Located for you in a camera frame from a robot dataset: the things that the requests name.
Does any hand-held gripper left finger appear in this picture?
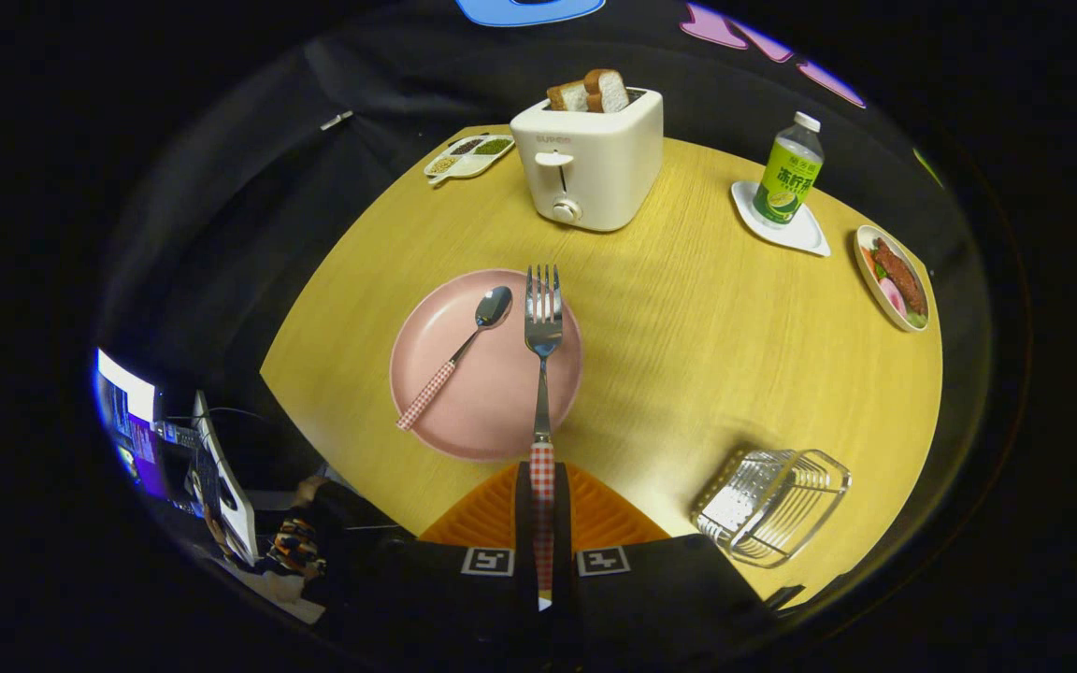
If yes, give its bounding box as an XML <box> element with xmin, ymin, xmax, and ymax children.
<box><xmin>314</xmin><ymin>461</ymin><xmax>544</xmax><ymax>655</ymax></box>

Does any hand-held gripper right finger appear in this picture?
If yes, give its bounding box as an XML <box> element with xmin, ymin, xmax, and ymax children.
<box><xmin>553</xmin><ymin>461</ymin><xmax>783</xmax><ymax>660</ymax></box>

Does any checkered handle fork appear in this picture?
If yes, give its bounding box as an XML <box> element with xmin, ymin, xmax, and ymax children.
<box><xmin>524</xmin><ymin>265</ymin><xmax>565</xmax><ymax>613</ymax></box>

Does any checkered handle spoon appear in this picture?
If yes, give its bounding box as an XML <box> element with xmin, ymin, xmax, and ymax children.
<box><xmin>395</xmin><ymin>285</ymin><xmax>514</xmax><ymax>432</ymax></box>

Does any pink plate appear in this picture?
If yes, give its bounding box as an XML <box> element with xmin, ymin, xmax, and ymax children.
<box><xmin>389</xmin><ymin>269</ymin><xmax>584</xmax><ymax>462</ymax></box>

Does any white-edged laptop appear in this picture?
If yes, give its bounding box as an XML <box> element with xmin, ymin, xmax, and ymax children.
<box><xmin>188</xmin><ymin>391</ymin><xmax>259</xmax><ymax>566</ymax></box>

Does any white toaster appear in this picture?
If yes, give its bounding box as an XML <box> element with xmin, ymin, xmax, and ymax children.
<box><xmin>510</xmin><ymin>87</ymin><xmax>665</xmax><ymax>233</ymax></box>

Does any white divided condiment dish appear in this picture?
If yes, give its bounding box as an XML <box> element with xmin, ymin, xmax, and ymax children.
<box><xmin>423</xmin><ymin>134</ymin><xmax>516</xmax><ymax>186</ymax></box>

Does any white coaster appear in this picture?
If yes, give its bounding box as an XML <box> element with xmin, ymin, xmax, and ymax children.
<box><xmin>730</xmin><ymin>179</ymin><xmax>831</xmax><ymax>258</ymax></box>

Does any white plate with food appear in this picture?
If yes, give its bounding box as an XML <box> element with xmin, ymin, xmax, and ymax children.
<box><xmin>854</xmin><ymin>224</ymin><xmax>930</xmax><ymax>334</ymax></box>

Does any green label drink bottle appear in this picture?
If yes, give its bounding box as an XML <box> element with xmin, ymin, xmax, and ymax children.
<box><xmin>752</xmin><ymin>111</ymin><xmax>826</xmax><ymax>228</ymax></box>

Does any metal wire cutlery basket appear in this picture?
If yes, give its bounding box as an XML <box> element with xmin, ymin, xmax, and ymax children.
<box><xmin>689</xmin><ymin>448</ymin><xmax>853</xmax><ymax>569</ymax></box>

